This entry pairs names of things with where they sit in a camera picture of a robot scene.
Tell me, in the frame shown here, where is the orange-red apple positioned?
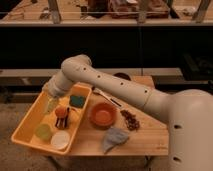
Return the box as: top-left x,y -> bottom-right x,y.
55,106 -> 67,118

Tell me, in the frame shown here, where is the small wooden table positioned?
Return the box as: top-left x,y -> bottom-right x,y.
51,75 -> 170,157

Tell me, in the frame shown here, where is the yellow plastic bin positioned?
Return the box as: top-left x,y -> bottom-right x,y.
11,84 -> 91,155

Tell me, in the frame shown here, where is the teal sponge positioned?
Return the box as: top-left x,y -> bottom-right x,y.
70,95 -> 86,108

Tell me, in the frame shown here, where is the black handled knife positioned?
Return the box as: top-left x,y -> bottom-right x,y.
92,87 -> 122,108

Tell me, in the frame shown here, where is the dark brown bowl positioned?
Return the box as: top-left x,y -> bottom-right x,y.
114,73 -> 131,81

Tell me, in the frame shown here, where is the orange plastic bowl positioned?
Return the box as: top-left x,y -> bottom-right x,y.
89,102 -> 117,128

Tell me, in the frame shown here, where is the long wooden bench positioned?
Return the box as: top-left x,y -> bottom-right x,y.
0,68 -> 182,86

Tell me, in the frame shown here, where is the grey blue cloth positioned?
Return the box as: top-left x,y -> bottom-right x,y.
102,127 -> 129,154

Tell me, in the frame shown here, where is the green plastic cup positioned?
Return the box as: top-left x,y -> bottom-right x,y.
35,124 -> 52,141

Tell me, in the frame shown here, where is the white round lid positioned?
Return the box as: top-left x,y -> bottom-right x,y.
50,131 -> 70,150

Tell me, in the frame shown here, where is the pile of brown nuts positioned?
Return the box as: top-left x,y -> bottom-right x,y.
120,110 -> 140,131

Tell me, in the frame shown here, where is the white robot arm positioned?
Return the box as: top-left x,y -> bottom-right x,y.
45,55 -> 213,171

